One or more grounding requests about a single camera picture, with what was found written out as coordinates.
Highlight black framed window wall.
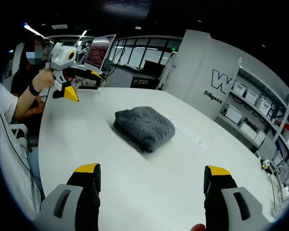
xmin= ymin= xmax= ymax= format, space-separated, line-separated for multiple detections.
xmin=109 ymin=37 xmax=184 ymax=70

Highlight person's light blue jeans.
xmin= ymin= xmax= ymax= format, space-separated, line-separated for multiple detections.
xmin=26 ymin=146 xmax=46 ymax=202

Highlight metal wire rack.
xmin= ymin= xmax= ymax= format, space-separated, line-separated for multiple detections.
xmin=267 ymin=166 xmax=289 ymax=217

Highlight small white yellow device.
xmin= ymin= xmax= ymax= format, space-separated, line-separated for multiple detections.
xmin=260 ymin=158 xmax=272 ymax=171

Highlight dark blue wristband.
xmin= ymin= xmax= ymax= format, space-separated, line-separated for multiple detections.
xmin=28 ymin=80 xmax=42 ymax=97

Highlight person's right hand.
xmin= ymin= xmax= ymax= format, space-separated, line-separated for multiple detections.
xmin=189 ymin=223 xmax=206 ymax=231

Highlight black power cable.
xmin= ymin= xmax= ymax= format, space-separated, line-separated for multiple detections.
xmin=100 ymin=51 xmax=126 ymax=84

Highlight person's left hand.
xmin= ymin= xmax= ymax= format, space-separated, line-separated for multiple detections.
xmin=34 ymin=69 xmax=55 ymax=90

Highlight white chair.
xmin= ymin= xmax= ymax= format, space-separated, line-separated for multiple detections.
xmin=9 ymin=122 xmax=29 ymax=154

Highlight grey cabinet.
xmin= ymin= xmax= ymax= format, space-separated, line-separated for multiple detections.
xmin=105 ymin=66 xmax=133 ymax=89

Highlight grey metal storage shelf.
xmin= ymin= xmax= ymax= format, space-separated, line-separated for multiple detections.
xmin=215 ymin=64 xmax=289 ymax=217

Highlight black wearable device cable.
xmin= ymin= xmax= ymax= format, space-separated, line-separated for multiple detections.
xmin=0 ymin=108 xmax=42 ymax=181

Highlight person's white shirt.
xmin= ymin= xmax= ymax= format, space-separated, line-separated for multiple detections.
xmin=0 ymin=81 xmax=43 ymax=221

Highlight grey plush towel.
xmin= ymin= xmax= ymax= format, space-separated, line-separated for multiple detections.
xmin=113 ymin=106 xmax=176 ymax=154

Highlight row of white storage bins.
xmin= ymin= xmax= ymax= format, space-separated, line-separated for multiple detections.
xmin=225 ymin=80 xmax=289 ymax=169

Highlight ceiling light strip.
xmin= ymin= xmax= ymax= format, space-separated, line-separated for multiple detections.
xmin=23 ymin=23 xmax=44 ymax=39

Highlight black cabinet with label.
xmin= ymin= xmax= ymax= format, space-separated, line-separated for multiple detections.
xmin=131 ymin=72 xmax=161 ymax=90

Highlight white laptop dark red screen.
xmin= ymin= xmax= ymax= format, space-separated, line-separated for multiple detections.
xmin=77 ymin=34 xmax=117 ymax=75

